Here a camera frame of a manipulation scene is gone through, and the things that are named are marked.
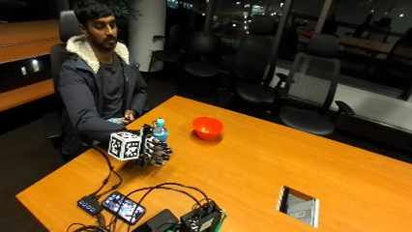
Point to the clear bottle with blue cap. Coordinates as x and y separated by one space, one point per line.
160 132

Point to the white marker cube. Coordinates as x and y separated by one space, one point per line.
124 145

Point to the orange plastic bowl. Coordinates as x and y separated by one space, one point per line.
207 127

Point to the smartphone with lit screen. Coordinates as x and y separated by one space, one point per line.
123 208

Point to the black power adapter box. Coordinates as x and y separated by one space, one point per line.
159 222

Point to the black electronics box with green board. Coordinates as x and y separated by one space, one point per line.
202 218

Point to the blue USB hub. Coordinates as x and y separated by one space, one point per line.
90 205

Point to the the person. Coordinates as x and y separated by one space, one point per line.
92 93

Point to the black high-back office chair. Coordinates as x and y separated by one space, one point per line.
255 71

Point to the white pillar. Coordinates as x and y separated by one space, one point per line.
147 35

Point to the grey mesh office chair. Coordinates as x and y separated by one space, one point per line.
312 96

